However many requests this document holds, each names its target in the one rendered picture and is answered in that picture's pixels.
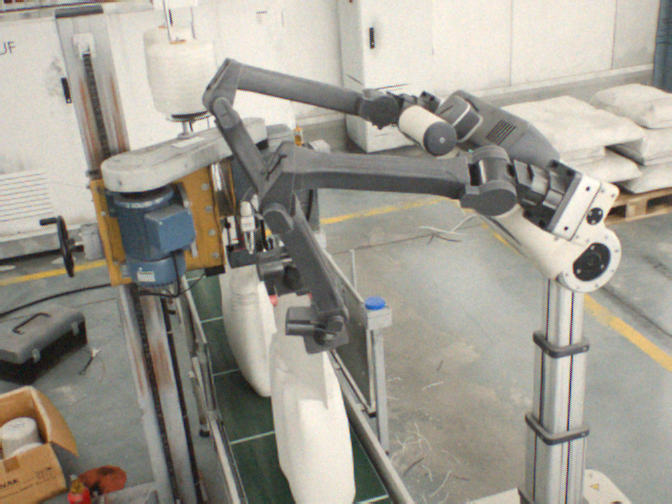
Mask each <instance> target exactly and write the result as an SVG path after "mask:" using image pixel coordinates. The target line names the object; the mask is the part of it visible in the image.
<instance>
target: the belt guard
mask: <svg viewBox="0 0 672 504"><path fill-rule="evenodd" d="M241 120H243V122H244V125H245V127H246V129H247V130H248V132H249V134H250V137H251V139H252V140H253V142H255V143H258V142H260V141H262V140H264V139H267V128H265V120H264V119H263V118H261V117H248V118H243V119H241ZM195 133H196V136H199V138H203V139H206V140H202V141H199V142H196V143H192V144H189V145H186V146H183V147H179V148H177V147H174V146H170V145H173V144H176V143H179V142H183V141H186V140H177V137H176V139H172V140H168V141H164V142H161V143H158V144H153V145H150V146H145V147H142V148H138V149H135V150H131V152H128V151H127V153H124V154H119V155H116V156H114V157H110V158H108V159H107V160H105V161H104V162H103V163H102V166H101V169H102V174H103V180H104V185H105V187H106V189H108V190H111V191H115V192H140V191H147V190H152V189H157V188H160V186H163V185H165V184H167V183H170V182H173V181H175V180H177V179H179V178H182V177H184V176H187V175H189V173H191V172H194V171H196V170H198V169H201V168H203V167H206V166H208V165H210V164H212V163H215V161H218V160H220V159H222V158H224V157H226V156H230V155H232V152H231V150H230V147H228V146H227V144H226V142H225V141H224V139H223V136H222V134H221V133H220V131H219V130H218V129H217V128H216V127H213V128H209V129H206V130H202V131H198V132H195Z"/></svg>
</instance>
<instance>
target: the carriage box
mask: <svg viewBox="0 0 672 504"><path fill-rule="evenodd" d="M85 176H86V178H87V176H89V183H85V187H86V190H90V191H91V193H92V198H93V204H94V208H95V214H96V219H97V223H99V229H100V233H101V239H102V244H103V248H104V254H105V259H106V264H107V269H108V273H110V279H111V284H112V287H117V285H119V284H125V283H130V282H134V281H133V280H131V279H130V278H125V279H122V273H120V268H119V264H125V263H126V258H125V254H126V252H125V251H124V247H123V242H122V236H120V231H119V226H118V220H117V217H115V218H112V217H109V212H108V207H107V202H106V197H105V192H104V189H105V185H104V180H103V179H102V180H95V181H93V180H92V178H90V175H89V171H87V170H86V171H85ZM179 182H184V184H185V189H186V191H187V193H188V195H189V200H190V201H191V204H193V205H191V213H193V220H194V227H195V230H196V231H197V234H196V241H195V243H196V250H197V257H194V258H193V256H191V254H190V251H184V253H185V260H186V271H191V270H197V269H202V268H208V267H213V266H219V265H226V260H225V253H224V245H223V238H222V231H221V223H220V219H219V208H218V201H217V193H215V185H214V179H213V171H212V166H211V164H210V165H208V166H206V167H203V168H201V169H198V170H196V171H194V172H191V173H189V175H187V176H184V177H182V178H179V179H177V180H175V181H173V182H170V183H167V184H170V185H171V186H172V188H173V191H174V192H177V189H176V183H179ZM186 271H185V272H186Z"/></svg>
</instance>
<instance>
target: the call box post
mask: <svg viewBox="0 0 672 504"><path fill-rule="evenodd" d="M371 343H372V360H373V378H374V395H375V412H376V429H378V441H379V443H380V445H381V446H382V449H383V451H384V452H385V454H386V456H387V457H388V460H390V446H388V428H387V408H386V389H385V369H384V351H383V331H382V328H380V329H375V330H371Z"/></svg>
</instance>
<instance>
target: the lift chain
mask: <svg viewBox="0 0 672 504"><path fill-rule="evenodd" d="M83 58H84V59H89V62H86V61H85V62H84V64H85V68H86V74H87V79H89V78H94V80H88V85H89V90H90V92H91V96H92V102H93V107H94V111H95V116H96V115H97V114H100V116H96V122H97V127H98V133H99V138H101V144H102V149H103V155H104V156H106V155H109V157H104V160H107V159H108V158H110V151H109V146H108V141H107V134H106V129H105V123H104V120H103V119H104V118H103V114H102V113H103V112H102V109H100V103H99V98H98V92H97V87H96V80H95V75H94V69H93V65H91V61H90V56H89V54H88V55H84V56H83ZM87 66H91V68H87ZM89 72H92V73H93V74H88V73H89ZM94 84H95V86H93V87H90V85H94ZM92 90H96V92H92ZM93 97H97V98H96V99H94V98H93ZM94 102H98V104H94ZM96 109H99V110H98V111H96ZM100 120H102V122H99V123H98V121H100ZM99 126H104V129H102V128H99ZM102 132H104V133H105V134H101V133H102ZM102 138H106V139H103V141H102ZM103 144H107V145H106V146H103ZM104 149H108V151H104ZM135 285H136V288H133V286H135ZM130 286H131V292H133V293H134V291H137V292H138V288H137V284H136V283H135V282H133V283H131V282H130ZM133 297H134V303H135V309H136V315H137V319H138V323H139V329H140V334H141V340H142V346H143V352H144V356H146V362H147V366H148V372H149V378H150V382H151V388H152V394H153V400H154V404H155V410H156V415H157V420H158V425H160V430H161V437H162V441H163V447H164V452H165V457H166V462H167V469H168V473H169V480H170V484H171V489H172V495H174V499H175V504H176V503H177V500H176V499H179V493H178V488H177V482H176V477H175V472H174V465H173V461H171V458H172V454H170V450H169V444H168V438H167V434H166V428H165V422H164V417H163V412H162V405H161V401H160V395H159V389H157V386H158V383H156V379H155V374H154V367H153V362H152V357H151V352H150V346H149V340H148V334H147V330H146V326H145V320H143V315H142V309H141V303H140V297H139V295H138V296H137V297H135V296H133ZM136 301H139V302H136ZM136 305H140V306H138V307H137V306H136ZM137 310H141V312H137ZM138 315H141V316H139V317H138ZM140 319H142V320H140ZM139 320H140V321H139ZM142 323H143V325H142ZM140 325H142V326H140ZM141 329H144V330H141ZM142 333H146V334H142ZM143 338H147V339H143ZM146 342H147V343H146ZM144 343H146V344H144ZM147 346H148V347H147ZM144 347H147V349H144ZM146 352H149V353H146ZM147 356H150V357H147ZM148 360H151V362H148ZM149 365H152V366H149ZM149 369H152V370H149ZM150 374H153V375H150ZM151 378H154V379H151ZM152 382H155V383H152ZM153 387H156V388H153ZM154 391H157V392H154ZM154 395H157V396H154ZM155 400H157V401H155ZM159 403H160V404H159ZM156 404H157V405H156ZM159 407H161V408H159ZM157 412H161V413H157ZM159 416H162V417H159ZM160 420H162V422H160ZM163 424H164V425H163ZM161 425H162V426H161ZM163 428H164V429H163ZM162 432H165V434H162ZM163 437H165V438H163ZM166 440H167V441H166ZM164 444H167V446H164ZM165 449H167V450H165ZM168 452H169V453H168ZM167 457H170V458H167ZM169 464H171V465H169ZM169 469H170V470H169ZM171 472H173V473H171ZM170 476H173V477H170ZM173 479H175V481H173ZM173 484H174V485H173ZM175 487H176V488H175ZM174 492H175V493H174ZM176 495H177V496H176ZM179 501H180V499H179Z"/></svg>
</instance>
